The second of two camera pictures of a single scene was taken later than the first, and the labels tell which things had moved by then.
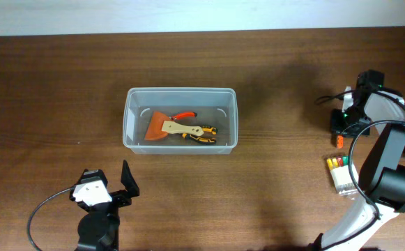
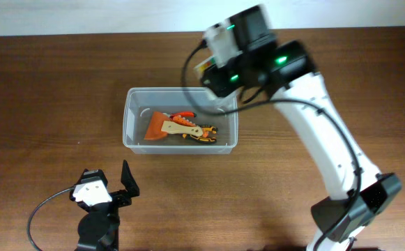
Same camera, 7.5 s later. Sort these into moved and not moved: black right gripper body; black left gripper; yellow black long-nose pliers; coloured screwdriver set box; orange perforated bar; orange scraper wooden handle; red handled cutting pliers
Moved: black right gripper body; orange perforated bar; coloured screwdriver set box
Not moved: red handled cutting pliers; black left gripper; yellow black long-nose pliers; orange scraper wooden handle
